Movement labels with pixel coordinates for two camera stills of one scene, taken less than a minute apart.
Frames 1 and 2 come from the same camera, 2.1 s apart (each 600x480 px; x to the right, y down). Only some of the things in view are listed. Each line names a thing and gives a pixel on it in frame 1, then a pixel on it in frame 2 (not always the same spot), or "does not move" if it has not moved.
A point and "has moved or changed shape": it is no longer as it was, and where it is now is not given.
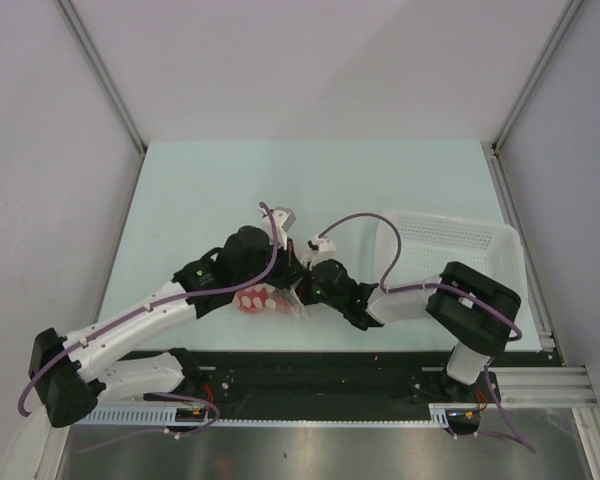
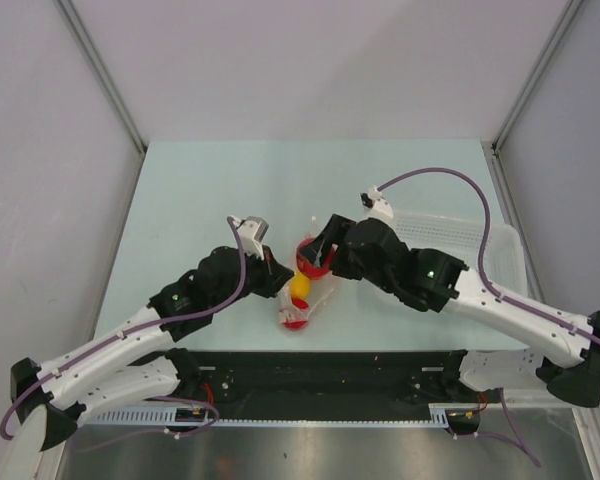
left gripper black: x=290 y=268 -> x=273 y=274
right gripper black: x=303 y=286 -> x=317 y=252
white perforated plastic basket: x=431 y=244 does not move
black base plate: x=289 y=385 does not move
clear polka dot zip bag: x=263 y=297 has moved or changed shape
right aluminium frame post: x=565 y=22 does not move
